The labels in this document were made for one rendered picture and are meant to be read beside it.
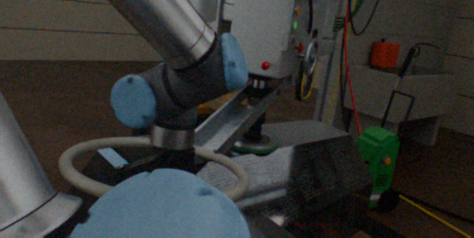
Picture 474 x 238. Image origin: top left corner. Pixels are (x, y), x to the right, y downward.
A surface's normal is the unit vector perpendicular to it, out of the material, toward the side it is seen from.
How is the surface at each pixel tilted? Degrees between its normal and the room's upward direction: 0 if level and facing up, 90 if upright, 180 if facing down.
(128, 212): 43
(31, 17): 90
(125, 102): 89
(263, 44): 90
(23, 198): 60
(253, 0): 90
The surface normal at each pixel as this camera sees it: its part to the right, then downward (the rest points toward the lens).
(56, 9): 0.64, 0.27
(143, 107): -0.40, 0.17
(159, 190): -0.41, -0.65
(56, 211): 0.34, -0.89
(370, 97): -0.76, 0.07
